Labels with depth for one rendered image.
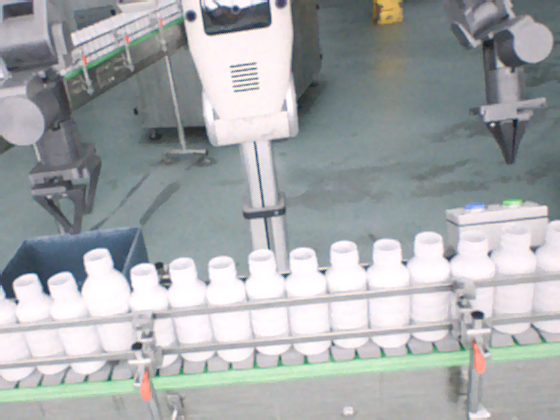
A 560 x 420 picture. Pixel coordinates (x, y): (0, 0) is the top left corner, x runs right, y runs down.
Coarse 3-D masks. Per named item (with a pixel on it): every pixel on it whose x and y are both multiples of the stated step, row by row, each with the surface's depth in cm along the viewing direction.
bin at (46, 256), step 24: (24, 240) 152; (48, 240) 152; (72, 240) 152; (96, 240) 151; (120, 240) 151; (24, 264) 150; (48, 264) 155; (72, 264) 155; (120, 264) 154; (48, 288) 159
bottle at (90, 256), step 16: (96, 256) 89; (96, 272) 86; (112, 272) 88; (96, 288) 87; (112, 288) 87; (128, 288) 90; (96, 304) 87; (112, 304) 87; (128, 304) 89; (112, 336) 90; (128, 336) 91
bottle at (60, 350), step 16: (16, 288) 89; (32, 288) 89; (32, 304) 90; (48, 304) 91; (32, 320) 90; (48, 320) 91; (32, 336) 91; (48, 336) 92; (32, 352) 94; (48, 352) 93; (64, 352) 95; (48, 368) 94; (64, 368) 95
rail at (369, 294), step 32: (448, 256) 88; (416, 288) 83; (448, 288) 83; (64, 320) 88; (96, 320) 88; (128, 320) 87; (512, 320) 85; (544, 320) 84; (128, 352) 90; (192, 352) 90
